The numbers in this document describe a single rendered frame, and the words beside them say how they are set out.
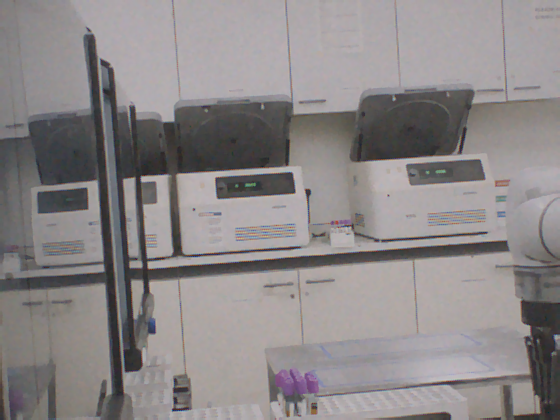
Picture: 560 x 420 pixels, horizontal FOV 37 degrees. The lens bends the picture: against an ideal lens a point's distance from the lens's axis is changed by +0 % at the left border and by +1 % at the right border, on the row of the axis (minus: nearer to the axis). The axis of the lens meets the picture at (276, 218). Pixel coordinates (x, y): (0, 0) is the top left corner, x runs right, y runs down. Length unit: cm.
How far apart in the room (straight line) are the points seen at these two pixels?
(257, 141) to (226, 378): 112
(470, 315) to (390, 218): 56
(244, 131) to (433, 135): 93
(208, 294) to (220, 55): 110
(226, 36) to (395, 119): 88
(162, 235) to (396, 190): 103
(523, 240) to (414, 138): 284
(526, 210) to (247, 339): 243
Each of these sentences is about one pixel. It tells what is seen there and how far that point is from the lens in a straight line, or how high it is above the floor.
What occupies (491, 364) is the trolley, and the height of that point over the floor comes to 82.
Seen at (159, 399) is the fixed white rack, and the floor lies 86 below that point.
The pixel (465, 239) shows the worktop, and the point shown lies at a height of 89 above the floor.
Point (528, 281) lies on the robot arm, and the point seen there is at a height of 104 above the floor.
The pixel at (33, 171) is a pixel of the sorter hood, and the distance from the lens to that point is 50.
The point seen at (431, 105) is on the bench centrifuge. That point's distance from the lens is 401.
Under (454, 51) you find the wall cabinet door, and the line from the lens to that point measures 412.
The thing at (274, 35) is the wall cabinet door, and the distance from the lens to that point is 395.
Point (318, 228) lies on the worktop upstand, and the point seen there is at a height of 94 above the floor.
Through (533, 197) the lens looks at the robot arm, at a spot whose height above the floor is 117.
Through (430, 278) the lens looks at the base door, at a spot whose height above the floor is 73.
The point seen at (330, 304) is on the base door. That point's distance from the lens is 368.
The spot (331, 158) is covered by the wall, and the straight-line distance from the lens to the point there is 428.
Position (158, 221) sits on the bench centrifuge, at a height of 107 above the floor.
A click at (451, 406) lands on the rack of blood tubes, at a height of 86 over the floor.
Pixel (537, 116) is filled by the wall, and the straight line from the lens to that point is 461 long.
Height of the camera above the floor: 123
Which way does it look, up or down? 3 degrees down
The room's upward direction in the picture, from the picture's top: 4 degrees counter-clockwise
